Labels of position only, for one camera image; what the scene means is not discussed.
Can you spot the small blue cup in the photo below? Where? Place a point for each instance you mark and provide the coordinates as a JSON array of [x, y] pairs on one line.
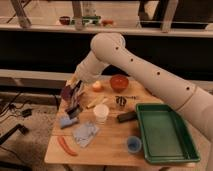
[[133, 144]]

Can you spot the yellow orange round fruit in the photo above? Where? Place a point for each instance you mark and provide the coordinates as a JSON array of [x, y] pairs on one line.
[[97, 86]]

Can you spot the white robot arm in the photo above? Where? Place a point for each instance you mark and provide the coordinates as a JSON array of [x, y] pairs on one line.
[[189, 100]]

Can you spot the white cup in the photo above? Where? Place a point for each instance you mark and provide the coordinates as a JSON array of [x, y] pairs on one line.
[[101, 113]]

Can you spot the blue sponge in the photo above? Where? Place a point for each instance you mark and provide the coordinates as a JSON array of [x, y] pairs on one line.
[[65, 121]]

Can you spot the light blue cloth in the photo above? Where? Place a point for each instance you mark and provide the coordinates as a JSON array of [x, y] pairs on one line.
[[85, 133]]

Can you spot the wooden stick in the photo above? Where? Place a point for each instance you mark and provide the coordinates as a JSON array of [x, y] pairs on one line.
[[96, 102]]

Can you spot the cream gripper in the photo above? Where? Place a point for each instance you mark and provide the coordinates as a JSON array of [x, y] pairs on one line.
[[74, 82]]

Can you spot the orange bowl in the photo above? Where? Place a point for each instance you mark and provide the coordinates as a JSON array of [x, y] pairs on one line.
[[119, 82]]

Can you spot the black handled brush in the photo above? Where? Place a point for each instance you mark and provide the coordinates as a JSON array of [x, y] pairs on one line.
[[73, 99]]

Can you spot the purple bowl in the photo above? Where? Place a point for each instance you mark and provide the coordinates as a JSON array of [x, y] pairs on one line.
[[67, 92]]

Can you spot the orange background object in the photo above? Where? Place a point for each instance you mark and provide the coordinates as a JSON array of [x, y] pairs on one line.
[[107, 22]]

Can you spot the dark red background bowl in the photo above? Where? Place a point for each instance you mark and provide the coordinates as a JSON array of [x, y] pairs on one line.
[[64, 20]]

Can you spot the green plastic tray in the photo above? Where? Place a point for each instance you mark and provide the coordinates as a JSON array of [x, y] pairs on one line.
[[165, 136]]

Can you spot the green background toy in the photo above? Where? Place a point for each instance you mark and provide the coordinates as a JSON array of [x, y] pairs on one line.
[[94, 20]]

